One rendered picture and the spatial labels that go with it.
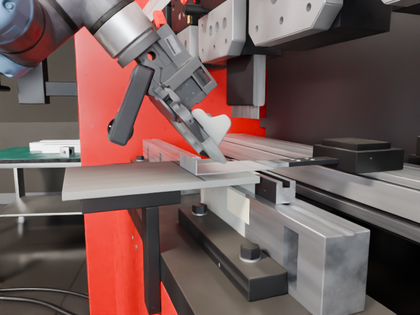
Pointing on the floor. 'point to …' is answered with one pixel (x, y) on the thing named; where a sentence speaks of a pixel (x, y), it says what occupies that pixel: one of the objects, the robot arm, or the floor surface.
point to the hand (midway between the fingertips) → (210, 157)
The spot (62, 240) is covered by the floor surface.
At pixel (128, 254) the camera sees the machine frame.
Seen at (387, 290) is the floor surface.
